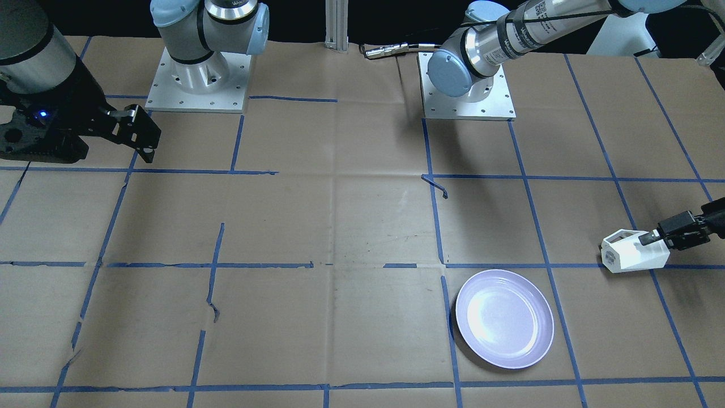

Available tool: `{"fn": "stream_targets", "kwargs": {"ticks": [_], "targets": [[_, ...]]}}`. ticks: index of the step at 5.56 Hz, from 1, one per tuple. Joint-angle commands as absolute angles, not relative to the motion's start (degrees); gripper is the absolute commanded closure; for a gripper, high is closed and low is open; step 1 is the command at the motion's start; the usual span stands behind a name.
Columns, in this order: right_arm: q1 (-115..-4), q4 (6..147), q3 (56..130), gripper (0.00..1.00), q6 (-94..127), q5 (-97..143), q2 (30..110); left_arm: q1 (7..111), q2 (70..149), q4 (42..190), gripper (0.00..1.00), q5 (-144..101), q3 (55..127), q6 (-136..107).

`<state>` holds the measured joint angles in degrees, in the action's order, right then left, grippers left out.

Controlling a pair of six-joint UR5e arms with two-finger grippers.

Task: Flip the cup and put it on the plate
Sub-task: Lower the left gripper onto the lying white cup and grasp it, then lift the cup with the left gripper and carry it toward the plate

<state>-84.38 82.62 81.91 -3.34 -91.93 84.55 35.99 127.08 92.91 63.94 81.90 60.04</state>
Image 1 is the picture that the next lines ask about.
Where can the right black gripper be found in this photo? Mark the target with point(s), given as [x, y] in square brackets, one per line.
[81, 95]

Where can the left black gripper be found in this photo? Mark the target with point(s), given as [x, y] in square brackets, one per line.
[715, 213]

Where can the white faceted cup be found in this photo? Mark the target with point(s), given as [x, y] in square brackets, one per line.
[622, 252]

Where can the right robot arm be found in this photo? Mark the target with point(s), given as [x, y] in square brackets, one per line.
[37, 57]

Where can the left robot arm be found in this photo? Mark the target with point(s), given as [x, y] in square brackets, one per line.
[475, 51]

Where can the lavender plate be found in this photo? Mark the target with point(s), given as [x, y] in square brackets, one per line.
[504, 319]

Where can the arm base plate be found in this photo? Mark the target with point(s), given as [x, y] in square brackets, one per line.
[488, 100]
[218, 85]

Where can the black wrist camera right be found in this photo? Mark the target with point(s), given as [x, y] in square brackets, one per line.
[39, 135]

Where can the aluminium frame post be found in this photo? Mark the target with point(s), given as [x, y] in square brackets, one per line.
[336, 24]

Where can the metal cable connector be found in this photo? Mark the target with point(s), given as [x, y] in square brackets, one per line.
[385, 51]

